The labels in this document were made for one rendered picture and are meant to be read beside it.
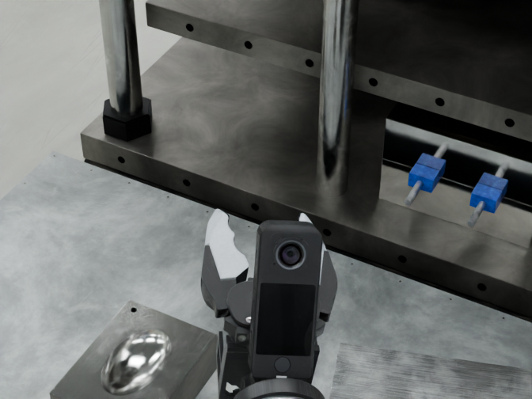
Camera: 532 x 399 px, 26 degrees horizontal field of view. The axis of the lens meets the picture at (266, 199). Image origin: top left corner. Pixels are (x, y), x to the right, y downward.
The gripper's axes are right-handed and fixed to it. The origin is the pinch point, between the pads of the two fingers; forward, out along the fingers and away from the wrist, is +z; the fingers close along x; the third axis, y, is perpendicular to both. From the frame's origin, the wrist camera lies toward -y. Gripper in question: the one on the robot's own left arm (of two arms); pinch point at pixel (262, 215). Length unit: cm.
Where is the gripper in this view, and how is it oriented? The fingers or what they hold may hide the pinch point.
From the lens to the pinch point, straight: 96.0
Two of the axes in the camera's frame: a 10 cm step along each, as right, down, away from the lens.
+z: -0.8, -6.6, 7.5
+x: 9.9, 0.5, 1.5
